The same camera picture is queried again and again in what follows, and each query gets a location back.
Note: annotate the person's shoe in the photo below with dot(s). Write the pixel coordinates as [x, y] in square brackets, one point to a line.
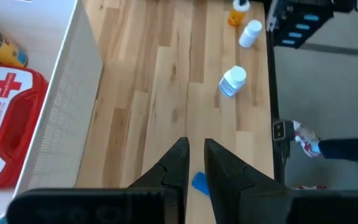
[306, 140]
[309, 187]

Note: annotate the small white pill bottle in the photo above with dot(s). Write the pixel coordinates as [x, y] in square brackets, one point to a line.
[250, 32]

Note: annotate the white pill bottle blue label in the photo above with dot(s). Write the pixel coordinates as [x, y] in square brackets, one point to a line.
[233, 81]

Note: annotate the black table-level camera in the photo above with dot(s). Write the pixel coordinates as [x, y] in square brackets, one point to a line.
[283, 130]

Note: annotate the black aluminium table frame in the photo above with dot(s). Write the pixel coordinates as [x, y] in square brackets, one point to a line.
[273, 93]

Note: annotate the blue bandage roll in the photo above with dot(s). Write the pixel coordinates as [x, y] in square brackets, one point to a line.
[200, 183]

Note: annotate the red first aid kit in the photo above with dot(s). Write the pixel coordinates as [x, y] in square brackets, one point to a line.
[17, 124]

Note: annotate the person's leg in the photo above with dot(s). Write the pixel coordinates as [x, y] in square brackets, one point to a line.
[346, 149]

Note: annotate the brown bottle yellow cap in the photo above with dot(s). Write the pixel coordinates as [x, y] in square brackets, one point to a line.
[2, 49]

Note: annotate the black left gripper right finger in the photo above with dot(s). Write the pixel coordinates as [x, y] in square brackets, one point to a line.
[235, 186]

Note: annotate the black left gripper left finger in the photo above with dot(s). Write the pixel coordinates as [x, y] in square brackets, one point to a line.
[174, 174]

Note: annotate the dark stand with blue slots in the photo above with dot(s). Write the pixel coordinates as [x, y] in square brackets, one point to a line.
[291, 25]

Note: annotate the white perforated plastic basket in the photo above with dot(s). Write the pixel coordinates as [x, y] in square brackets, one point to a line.
[73, 93]

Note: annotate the orange pill bottle white cap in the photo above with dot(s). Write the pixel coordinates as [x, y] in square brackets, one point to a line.
[235, 18]

